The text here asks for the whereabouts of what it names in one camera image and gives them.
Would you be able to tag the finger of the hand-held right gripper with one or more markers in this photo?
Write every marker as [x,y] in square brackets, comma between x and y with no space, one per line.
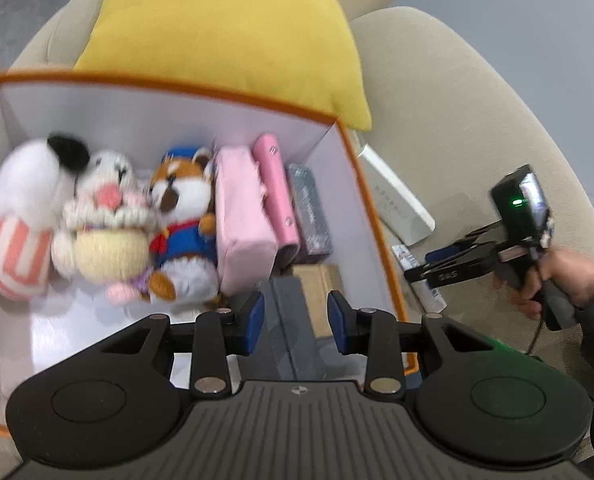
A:
[472,245]
[452,272]

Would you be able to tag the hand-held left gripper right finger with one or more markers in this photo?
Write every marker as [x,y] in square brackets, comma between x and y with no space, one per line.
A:
[336,327]

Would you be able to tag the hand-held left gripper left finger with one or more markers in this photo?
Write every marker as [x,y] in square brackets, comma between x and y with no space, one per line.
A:
[256,322]

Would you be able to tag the white blue packet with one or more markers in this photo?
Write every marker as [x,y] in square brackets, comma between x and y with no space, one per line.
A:
[434,300]

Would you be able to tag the dark grey box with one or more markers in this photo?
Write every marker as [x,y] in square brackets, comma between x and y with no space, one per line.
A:
[292,330]

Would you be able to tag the pale pink cloth pouch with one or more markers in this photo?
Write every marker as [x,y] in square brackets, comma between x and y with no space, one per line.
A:
[242,220]

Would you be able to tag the red panda plush toy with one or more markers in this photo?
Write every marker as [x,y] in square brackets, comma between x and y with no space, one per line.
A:
[182,240]

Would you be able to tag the pink fuzzy case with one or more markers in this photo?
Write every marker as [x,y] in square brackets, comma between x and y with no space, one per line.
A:
[277,195]

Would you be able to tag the orange cardboard box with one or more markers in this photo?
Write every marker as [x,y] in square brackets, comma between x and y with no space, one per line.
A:
[152,115]

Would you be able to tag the person's right hand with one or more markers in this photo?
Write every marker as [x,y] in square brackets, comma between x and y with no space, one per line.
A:
[572,275]

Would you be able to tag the brown cardboard box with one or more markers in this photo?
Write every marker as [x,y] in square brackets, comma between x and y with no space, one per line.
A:
[322,285]

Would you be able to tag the white long box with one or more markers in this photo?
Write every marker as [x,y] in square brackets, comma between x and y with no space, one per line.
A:
[397,200]

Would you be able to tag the beige sofa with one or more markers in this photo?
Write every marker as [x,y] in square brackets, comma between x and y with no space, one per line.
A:
[452,110]

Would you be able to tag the grey printed box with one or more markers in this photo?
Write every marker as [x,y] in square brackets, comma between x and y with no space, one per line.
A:
[312,215]

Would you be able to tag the cream crochet plush toy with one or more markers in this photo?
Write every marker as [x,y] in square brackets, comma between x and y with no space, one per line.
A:
[109,250]

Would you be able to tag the white pink striped plush toy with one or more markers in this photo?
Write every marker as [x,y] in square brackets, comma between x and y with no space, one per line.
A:
[22,195]

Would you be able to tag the yellow pillow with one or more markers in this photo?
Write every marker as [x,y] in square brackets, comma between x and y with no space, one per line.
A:
[227,30]

